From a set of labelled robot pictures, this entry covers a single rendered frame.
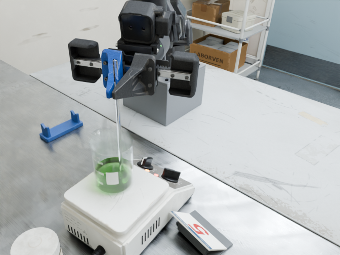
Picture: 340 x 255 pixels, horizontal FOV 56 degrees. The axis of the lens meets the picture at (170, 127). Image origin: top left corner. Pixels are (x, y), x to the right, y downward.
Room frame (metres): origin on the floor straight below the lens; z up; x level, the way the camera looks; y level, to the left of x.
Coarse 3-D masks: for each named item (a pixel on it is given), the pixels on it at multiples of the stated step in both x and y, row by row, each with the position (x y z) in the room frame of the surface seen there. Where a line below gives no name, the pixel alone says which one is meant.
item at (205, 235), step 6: (180, 216) 0.35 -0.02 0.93; (186, 216) 0.36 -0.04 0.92; (186, 222) 0.34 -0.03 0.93; (192, 222) 0.35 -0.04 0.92; (192, 228) 0.33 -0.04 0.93; (198, 228) 0.34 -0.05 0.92; (198, 234) 0.32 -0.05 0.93; (204, 234) 0.33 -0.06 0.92; (204, 240) 0.31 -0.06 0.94; (210, 240) 0.32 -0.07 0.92; (216, 240) 0.33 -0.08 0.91; (210, 246) 0.29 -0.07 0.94; (216, 246) 0.30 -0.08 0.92; (222, 246) 0.31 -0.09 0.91
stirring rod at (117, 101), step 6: (114, 60) 0.36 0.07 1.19; (114, 66) 0.36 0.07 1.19; (114, 72) 0.36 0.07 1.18; (114, 78) 0.36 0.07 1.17; (114, 84) 0.36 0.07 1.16; (120, 120) 0.36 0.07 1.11; (120, 126) 0.36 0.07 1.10; (120, 132) 0.36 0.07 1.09; (120, 138) 0.36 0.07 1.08; (120, 144) 0.36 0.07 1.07; (120, 150) 0.36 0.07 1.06
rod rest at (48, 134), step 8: (72, 112) 0.65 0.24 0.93; (72, 120) 0.65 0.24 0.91; (80, 120) 0.65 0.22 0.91; (48, 128) 0.58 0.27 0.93; (56, 128) 0.62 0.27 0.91; (64, 128) 0.62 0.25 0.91; (72, 128) 0.62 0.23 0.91; (40, 136) 0.59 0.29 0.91; (48, 136) 0.58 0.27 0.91; (56, 136) 0.59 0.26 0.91
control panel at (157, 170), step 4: (136, 160) 0.47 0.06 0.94; (140, 160) 0.48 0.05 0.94; (136, 164) 0.45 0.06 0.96; (152, 164) 0.48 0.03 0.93; (156, 168) 0.46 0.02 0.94; (160, 168) 0.47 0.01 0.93; (152, 172) 0.43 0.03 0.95; (156, 172) 0.44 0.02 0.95; (160, 172) 0.44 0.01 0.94; (156, 176) 0.41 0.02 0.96; (160, 176) 0.42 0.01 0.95; (164, 180) 0.41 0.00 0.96; (180, 180) 0.43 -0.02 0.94; (184, 180) 0.44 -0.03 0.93; (168, 184) 0.39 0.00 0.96; (172, 184) 0.40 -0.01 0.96; (176, 184) 0.40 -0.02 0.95; (180, 184) 0.41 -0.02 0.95; (184, 184) 0.42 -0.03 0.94; (188, 184) 0.42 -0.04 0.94; (176, 188) 0.38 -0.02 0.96
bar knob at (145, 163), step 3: (144, 159) 0.45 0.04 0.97; (147, 159) 0.45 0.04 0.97; (150, 159) 0.46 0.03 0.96; (138, 162) 0.45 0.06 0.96; (141, 162) 0.44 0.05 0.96; (144, 162) 0.44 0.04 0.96; (147, 162) 0.45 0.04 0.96; (150, 162) 0.46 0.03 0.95; (138, 165) 0.44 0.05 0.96; (141, 165) 0.44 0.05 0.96; (144, 165) 0.44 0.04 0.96; (147, 165) 0.45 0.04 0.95; (150, 165) 0.46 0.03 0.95; (144, 168) 0.44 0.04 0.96; (147, 168) 0.44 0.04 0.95; (150, 168) 0.44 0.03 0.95
